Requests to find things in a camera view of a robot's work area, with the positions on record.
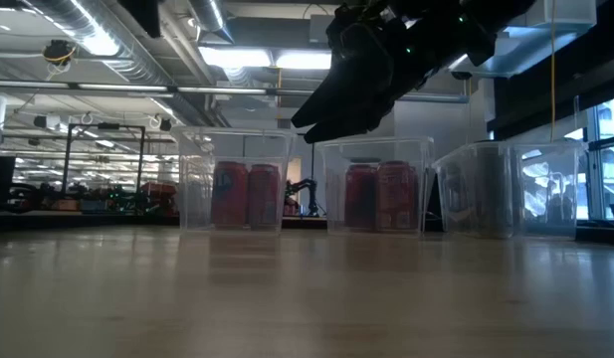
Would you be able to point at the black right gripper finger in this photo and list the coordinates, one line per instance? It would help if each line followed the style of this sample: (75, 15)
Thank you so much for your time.
(361, 74)
(351, 126)

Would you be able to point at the red soda can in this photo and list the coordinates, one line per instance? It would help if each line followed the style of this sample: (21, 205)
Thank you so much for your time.
(229, 199)
(360, 199)

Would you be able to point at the black background robot arm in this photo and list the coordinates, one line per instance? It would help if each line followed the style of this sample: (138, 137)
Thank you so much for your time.
(306, 186)

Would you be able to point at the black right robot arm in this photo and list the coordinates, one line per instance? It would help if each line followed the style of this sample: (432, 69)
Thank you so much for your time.
(505, 15)

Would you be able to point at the ceiling light panel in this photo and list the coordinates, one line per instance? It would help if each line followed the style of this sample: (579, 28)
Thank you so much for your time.
(304, 60)
(234, 57)

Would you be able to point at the clear plastic bin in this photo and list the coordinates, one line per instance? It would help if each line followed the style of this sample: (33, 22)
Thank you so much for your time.
(545, 199)
(331, 199)
(197, 199)

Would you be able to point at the orange machine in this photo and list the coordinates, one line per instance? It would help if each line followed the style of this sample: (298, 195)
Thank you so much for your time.
(157, 189)

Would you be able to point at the long ceiling light strip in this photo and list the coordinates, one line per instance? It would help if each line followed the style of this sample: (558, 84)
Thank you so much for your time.
(122, 87)

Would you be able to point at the cardboard box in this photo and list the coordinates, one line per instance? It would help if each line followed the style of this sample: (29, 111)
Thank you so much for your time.
(62, 205)

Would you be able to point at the black ceiling-mounted device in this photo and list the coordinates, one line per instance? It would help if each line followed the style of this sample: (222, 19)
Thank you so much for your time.
(58, 51)

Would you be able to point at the dark monitor screen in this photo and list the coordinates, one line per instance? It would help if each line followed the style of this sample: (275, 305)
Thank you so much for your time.
(0, 179)

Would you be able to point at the silver ventilation duct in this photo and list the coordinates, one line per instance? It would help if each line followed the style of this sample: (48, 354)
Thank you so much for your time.
(137, 69)
(209, 15)

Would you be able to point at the black metal rack frame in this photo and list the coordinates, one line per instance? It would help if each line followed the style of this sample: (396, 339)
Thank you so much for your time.
(66, 164)

